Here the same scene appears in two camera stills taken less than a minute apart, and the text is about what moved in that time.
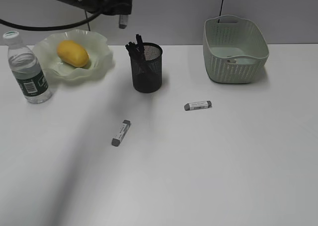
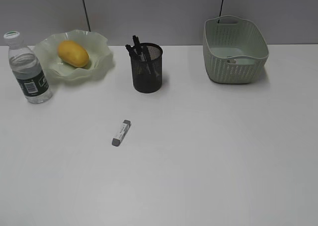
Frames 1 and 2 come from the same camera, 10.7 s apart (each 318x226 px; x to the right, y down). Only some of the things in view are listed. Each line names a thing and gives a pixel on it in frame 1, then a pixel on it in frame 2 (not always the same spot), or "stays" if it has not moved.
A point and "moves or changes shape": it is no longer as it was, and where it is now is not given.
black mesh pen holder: (147, 74) stays
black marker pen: (140, 47) moves or changes shape
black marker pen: (134, 51) → (147, 58)
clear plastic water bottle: (27, 69) stays
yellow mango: (71, 53) stays
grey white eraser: (121, 134) stays
